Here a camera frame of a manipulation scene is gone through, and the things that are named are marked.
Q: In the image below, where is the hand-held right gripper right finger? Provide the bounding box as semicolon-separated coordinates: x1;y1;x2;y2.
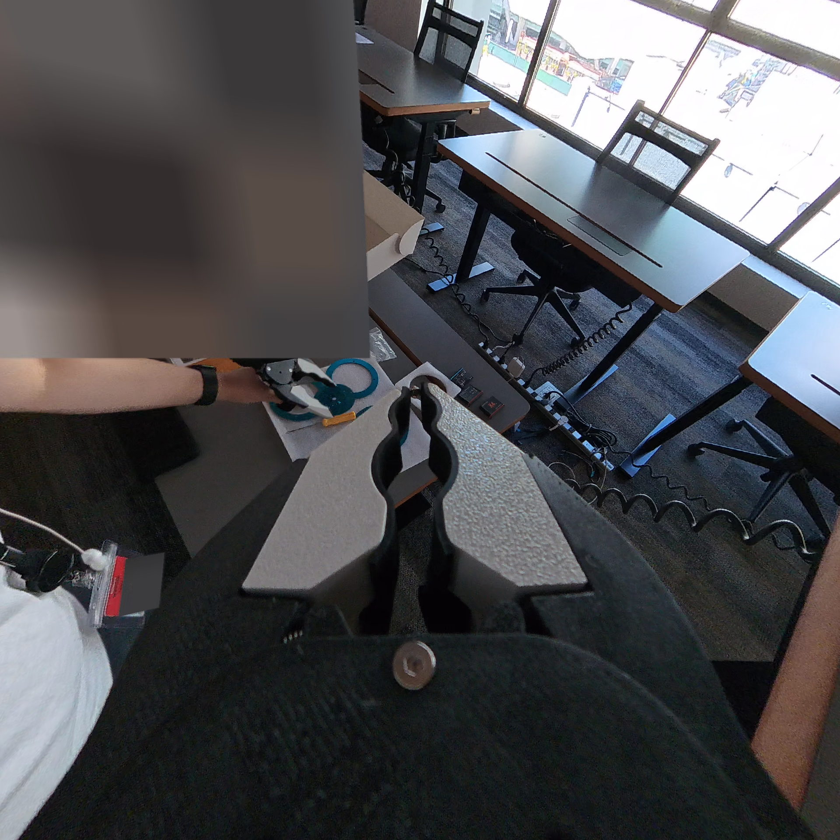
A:
419;379;588;634

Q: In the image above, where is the black slat-back chair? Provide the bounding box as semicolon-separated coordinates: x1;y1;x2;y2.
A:
596;100;721;203
413;0;487;84

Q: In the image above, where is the light blue metal ring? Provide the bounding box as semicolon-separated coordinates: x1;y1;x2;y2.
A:
325;357;381;400

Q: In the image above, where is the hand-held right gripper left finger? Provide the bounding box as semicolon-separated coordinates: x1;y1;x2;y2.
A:
245;390;413;636

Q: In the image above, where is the teal perforated metal disc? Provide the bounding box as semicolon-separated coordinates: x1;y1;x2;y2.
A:
314;382;360;419

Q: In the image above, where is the person's left hand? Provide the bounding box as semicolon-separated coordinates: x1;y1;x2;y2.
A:
217;365;282;405

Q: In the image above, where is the white lanyard cord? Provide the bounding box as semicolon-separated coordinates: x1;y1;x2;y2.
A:
0;507;107;571

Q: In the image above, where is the teal metal ring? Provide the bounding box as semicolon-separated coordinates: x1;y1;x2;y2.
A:
270;392;324;422

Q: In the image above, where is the person's white shirt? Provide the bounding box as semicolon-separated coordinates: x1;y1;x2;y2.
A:
0;564;114;840

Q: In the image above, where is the clear badge holder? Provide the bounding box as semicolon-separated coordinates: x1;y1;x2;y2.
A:
84;540;166;630

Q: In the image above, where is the large grid window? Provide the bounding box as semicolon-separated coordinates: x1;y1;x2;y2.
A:
471;0;840;290

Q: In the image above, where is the white foam sheet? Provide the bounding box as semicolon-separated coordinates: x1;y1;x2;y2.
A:
261;364;424;476

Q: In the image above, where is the white power strip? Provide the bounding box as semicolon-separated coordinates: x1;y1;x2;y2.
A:
478;340;616;475

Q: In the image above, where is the person's left forearm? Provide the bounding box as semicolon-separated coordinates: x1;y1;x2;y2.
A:
0;357;198;416

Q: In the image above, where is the white foam square frame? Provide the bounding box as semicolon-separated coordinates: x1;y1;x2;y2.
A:
394;359;454;395

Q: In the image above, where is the coiled black cable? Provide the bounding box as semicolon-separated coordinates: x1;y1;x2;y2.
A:
561;476;824;562
417;226;490;339
539;301;636;396

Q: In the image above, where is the wood-edged black office desk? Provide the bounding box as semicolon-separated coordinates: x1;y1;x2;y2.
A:
356;25;492;214
427;128;750;408

